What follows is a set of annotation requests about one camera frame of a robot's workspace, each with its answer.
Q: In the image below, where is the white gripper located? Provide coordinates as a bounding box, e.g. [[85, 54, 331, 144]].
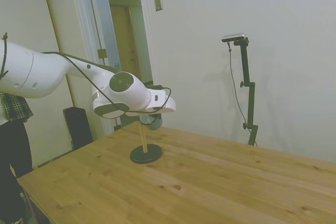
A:
[[140, 97, 177, 124]]

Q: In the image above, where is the blue enamel mug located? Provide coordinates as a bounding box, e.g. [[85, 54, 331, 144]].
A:
[[140, 113, 163, 132]]

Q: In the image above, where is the wooden mug tree black base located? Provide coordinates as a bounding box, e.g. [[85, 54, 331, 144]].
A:
[[130, 123, 163, 164]]

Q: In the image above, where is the black box on floor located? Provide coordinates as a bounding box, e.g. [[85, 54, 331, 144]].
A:
[[62, 106, 93, 151]]

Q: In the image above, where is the brown wooden door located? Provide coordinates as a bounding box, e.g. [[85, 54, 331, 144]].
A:
[[109, 5, 153, 86]]

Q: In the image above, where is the white open door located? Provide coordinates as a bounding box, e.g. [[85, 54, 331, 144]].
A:
[[39, 0, 121, 141]]

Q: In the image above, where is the person in plaid shirt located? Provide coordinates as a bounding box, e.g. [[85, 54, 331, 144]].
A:
[[0, 92, 35, 224]]

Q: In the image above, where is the black camera stand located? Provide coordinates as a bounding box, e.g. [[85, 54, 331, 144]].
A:
[[227, 41, 259, 147], [233, 38, 259, 146]]

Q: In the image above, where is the grey camera on stand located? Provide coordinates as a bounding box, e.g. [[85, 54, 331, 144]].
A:
[[222, 33, 248, 43]]

